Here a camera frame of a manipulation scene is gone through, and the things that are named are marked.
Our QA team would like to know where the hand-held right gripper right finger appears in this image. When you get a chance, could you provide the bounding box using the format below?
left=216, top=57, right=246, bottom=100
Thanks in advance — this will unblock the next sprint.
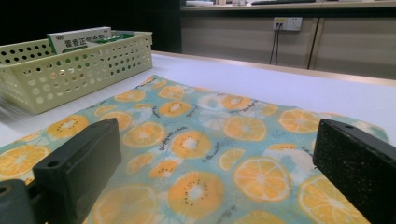
left=312, top=119, right=396, bottom=224

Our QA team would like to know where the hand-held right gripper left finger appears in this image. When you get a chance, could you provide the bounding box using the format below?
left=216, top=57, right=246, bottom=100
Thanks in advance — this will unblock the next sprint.
left=31, top=117, right=123, bottom=224

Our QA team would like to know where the pale green perforated basket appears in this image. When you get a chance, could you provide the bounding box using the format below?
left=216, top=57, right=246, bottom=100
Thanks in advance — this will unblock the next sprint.
left=0, top=30, right=154, bottom=116

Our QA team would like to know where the fruit print cloth bag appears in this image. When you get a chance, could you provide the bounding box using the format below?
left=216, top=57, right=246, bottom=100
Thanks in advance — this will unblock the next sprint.
left=0, top=74, right=389, bottom=224

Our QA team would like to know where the long white green medicine box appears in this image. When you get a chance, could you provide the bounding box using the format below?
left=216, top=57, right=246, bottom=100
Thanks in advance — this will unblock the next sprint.
left=46, top=26, right=113, bottom=56

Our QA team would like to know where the square green white medicine box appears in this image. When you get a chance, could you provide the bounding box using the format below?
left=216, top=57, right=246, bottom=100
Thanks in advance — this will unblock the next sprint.
left=87, top=30, right=135, bottom=49

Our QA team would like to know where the black power cable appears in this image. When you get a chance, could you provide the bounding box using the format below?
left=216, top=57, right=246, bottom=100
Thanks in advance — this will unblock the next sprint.
left=275, top=23, right=283, bottom=66

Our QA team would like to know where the white wall socket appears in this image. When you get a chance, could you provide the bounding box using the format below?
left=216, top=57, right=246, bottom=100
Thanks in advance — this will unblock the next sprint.
left=273, top=17, right=304, bottom=32

